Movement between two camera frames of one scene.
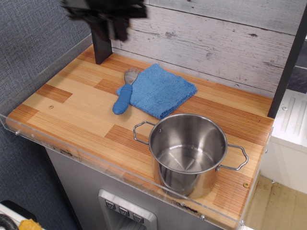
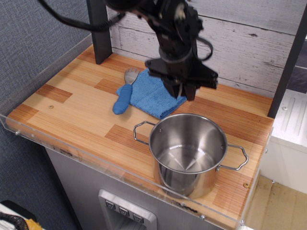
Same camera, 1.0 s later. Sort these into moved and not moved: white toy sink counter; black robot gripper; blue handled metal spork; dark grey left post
Moved: black robot gripper
Not moved: blue handled metal spork; dark grey left post; white toy sink counter
